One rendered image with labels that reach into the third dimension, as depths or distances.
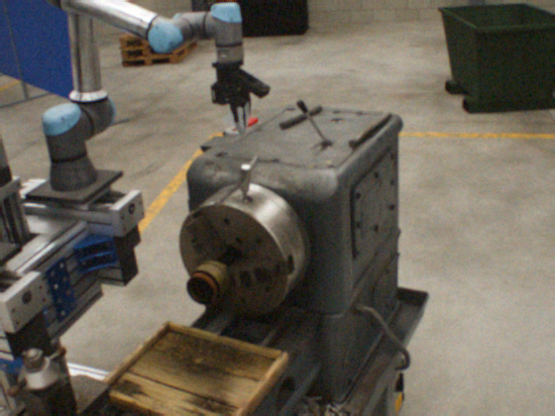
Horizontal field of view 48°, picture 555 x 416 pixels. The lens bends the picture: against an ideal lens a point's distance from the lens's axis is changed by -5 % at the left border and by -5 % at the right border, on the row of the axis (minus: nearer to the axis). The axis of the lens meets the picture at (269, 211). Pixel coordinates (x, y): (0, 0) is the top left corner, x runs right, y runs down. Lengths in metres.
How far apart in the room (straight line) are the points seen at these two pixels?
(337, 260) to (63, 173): 0.84
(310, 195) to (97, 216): 0.67
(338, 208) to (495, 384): 1.50
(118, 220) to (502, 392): 1.75
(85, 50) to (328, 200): 0.86
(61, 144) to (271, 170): 0.64
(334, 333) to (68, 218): 0.86
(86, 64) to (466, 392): 1.96
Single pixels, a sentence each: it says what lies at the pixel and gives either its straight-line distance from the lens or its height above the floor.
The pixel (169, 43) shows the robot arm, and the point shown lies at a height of 1.59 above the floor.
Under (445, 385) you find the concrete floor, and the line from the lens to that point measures 2.85.
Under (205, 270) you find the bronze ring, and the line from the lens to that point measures 1.48.
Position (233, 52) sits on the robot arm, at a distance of 1.72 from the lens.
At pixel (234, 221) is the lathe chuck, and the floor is 1.20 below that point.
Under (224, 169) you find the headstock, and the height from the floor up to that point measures 1.24.
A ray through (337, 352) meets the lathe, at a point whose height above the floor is 0.74.
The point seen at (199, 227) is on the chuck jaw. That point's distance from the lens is 1.54.
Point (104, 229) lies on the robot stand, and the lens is 1.94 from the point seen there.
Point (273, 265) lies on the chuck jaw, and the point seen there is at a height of 1.11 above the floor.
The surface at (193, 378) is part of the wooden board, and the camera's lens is 1.55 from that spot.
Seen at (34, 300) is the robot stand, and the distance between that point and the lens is 1.63.
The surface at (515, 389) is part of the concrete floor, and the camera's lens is 2.88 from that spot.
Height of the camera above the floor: 1.86
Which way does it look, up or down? 25 degrees down
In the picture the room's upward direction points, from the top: 5 degrees counter-clockwise
